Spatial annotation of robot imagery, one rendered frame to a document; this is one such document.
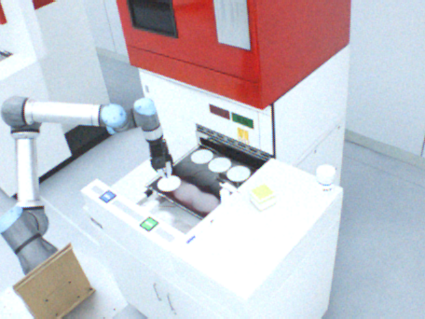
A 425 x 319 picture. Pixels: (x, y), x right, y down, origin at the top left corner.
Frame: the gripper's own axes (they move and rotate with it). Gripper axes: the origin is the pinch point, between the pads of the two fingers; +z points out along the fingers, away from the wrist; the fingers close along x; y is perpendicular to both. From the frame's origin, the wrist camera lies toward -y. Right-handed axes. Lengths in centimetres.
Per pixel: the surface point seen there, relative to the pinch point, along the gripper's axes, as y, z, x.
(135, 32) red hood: 54, -43, 0
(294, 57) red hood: 14, -33, -61
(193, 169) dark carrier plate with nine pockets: 13.0, 10.0, -11.0
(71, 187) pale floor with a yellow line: 130, 93, 90
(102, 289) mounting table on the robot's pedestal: -37, 15, 33
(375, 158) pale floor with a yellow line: 93, 108, -144
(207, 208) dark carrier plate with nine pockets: -13.1, 10.3, -13.0
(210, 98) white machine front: 27.9, -14.6, -25.8
